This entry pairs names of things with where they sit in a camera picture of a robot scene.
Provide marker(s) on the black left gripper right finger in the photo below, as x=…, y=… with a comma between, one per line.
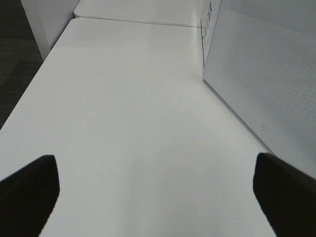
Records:
x=286, y=195

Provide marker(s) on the white cabinet panel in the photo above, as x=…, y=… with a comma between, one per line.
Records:
x=48, y=19

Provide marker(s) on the white microwave oven body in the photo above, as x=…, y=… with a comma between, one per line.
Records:
x=208, y=19

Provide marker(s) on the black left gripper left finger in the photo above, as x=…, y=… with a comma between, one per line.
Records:
x=28, y=197

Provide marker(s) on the white microwave door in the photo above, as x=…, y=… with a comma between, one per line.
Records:
x=262, y=62

